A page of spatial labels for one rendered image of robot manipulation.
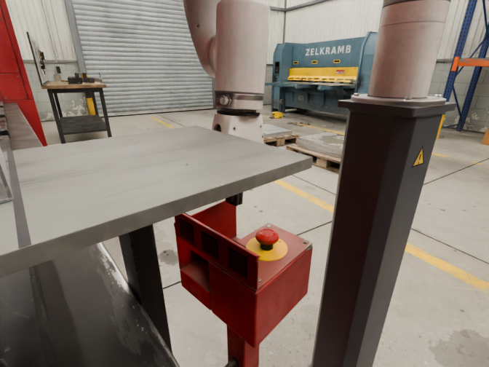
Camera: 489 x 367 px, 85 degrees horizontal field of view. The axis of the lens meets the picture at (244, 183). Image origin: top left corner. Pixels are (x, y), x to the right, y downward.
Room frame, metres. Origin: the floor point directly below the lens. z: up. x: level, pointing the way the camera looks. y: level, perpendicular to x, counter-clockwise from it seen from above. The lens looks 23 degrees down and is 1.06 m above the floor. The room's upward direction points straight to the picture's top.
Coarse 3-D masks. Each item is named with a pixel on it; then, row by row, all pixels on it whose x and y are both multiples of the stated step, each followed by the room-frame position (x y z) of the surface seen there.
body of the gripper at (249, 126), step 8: (224, 112) 0.45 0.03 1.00; (232, 112) 0.44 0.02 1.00; (256, 112) 0.47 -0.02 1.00; (216, 120) 0.45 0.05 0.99; (224, 120) 0.44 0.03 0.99; (232, 120) 0.44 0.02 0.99; (240, 120) 0.45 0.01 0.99; (248, 120) 0.46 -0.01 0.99; (256, 120) 0.47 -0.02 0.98; (216, 128) 0.45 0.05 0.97; (224, 128) 0.43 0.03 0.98; (232, 128) 0.43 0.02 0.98; (240, 128) 0.44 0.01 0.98; (248, 128) 0.46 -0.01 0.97; (256, 128) 0.47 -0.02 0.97; (240, 136) 0.44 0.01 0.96; (248, 136) 0.46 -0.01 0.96; (256, 136) 0.47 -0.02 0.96
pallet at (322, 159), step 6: (294, 144) 3.59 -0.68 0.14; (294, 150) 3.41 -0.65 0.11; (300, 150) 3.31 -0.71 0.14; (306, 150) 3.29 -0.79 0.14; (318, 156) 3.07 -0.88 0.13; (324, 156) 3.04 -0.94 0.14; (330, 156) 3.04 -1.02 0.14; (312, 162) 3.16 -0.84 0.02; (318, 162) 3.07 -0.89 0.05; (324, 162) 3.00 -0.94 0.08; (330, 162) 3.02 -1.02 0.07; (324, 168) 2.99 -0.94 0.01; (330, 168) 2.95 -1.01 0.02; (336, 168) 2.95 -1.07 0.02
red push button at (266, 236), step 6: (258, 234) 0.38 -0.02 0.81; (264, 234) 0.38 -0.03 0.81; (270, 234) 0.38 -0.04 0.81; (276, 234) 0.38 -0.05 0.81; (258, 240) 0.38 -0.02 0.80; (264, 240) 0.37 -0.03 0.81; (270, 240) 0.37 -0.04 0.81; (276, 240) 0.37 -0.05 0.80; (264, 246) 0.38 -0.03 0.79; (270, 246) 0.38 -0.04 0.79
